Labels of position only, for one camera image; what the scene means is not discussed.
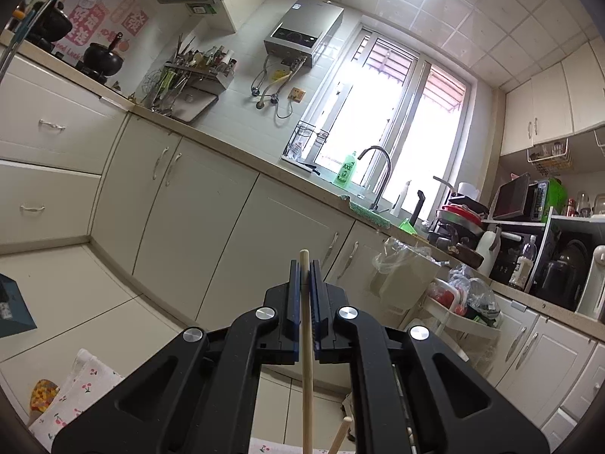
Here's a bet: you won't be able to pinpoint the white kitchen appliance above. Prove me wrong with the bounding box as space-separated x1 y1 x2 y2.
576 244 605 321

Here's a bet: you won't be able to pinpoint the black cooking pot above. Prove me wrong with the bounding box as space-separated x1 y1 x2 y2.
27 2 73 51

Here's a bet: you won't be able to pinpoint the white cutting board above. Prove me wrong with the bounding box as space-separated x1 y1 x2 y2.
176 91 219 122

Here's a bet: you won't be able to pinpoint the steel utensil rack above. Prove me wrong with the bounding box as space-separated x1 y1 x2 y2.
142 34 238 120

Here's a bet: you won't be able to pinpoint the white rolling cart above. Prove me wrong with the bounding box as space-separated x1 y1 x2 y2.
424 278 503 375

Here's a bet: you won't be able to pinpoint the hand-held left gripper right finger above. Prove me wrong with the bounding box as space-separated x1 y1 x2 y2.
309 258 551 454

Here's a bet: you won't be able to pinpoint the green dish soap bottle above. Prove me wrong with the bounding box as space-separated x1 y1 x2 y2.
333 151 359 188

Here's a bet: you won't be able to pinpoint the clear plastic bottle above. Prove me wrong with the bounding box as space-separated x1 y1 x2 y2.
507 235 538 292

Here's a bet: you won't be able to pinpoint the cherry print tablecloth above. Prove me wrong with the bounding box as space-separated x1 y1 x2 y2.
28 349 360 454

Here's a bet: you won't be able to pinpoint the black wok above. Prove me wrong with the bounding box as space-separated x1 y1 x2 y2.
82 32 127 82

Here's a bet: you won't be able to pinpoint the silver gas water heater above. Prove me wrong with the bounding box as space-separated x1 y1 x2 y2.
263 0 345 68

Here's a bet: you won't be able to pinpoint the white jug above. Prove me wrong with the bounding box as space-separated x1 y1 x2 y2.
475 226 503 278

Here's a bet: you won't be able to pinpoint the steel sink faucet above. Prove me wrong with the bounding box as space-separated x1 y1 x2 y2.
357 145 394 212

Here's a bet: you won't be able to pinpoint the wooden chopstick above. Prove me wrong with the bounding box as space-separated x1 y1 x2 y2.
299 250 315 454
326 416 354 454

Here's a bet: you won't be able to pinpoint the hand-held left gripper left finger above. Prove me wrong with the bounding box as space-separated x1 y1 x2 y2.
51 259 303 454

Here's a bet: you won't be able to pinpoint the kitchen window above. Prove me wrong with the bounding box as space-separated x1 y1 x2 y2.
301 27 474 210

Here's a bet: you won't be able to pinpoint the water heater hoses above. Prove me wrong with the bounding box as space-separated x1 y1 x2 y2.
250 54 304 120

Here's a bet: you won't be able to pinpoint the pink wall stickers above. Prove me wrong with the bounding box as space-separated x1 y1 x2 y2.
60 0 150 58

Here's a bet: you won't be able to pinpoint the stack of pans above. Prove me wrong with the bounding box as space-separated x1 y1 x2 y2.
434 202 489 247

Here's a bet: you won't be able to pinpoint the black microwave oven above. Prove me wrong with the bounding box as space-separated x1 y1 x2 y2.
490 172 568 224

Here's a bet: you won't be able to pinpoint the green dish cloth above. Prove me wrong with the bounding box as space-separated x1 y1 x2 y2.
348 200 394 229

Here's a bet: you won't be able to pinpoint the white spray bottle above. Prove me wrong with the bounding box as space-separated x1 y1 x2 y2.
389 180 413 217

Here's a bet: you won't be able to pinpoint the black wire sill rack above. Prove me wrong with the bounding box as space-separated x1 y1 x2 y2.
282 121 330 167

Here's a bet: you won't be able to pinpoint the red food in clear container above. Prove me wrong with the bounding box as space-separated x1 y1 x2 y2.
429 281 460 314

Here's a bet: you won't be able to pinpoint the cream kitchen base cabinet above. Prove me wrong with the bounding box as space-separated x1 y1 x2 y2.
473 288 605 438
92 113 393 341

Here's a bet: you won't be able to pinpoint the beige kitchen countertop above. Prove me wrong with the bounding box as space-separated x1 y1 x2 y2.
0 28 605 341

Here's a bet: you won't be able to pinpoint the multicoloured patterned object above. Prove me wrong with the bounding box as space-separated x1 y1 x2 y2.
30 378 60 416

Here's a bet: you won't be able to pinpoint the white hanging wire basket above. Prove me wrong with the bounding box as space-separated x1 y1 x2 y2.
526 138 576 179

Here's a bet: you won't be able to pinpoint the cream drawer cabinet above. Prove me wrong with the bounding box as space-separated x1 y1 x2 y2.
0 52 132 257

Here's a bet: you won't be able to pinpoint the beige trash bin with bag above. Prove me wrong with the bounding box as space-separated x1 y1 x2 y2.
371 238 451 311

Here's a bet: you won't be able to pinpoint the black kettle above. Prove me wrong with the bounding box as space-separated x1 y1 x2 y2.
529 239 593 311

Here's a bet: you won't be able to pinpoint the dark teal box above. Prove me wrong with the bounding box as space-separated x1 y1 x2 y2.
0 273 37 339

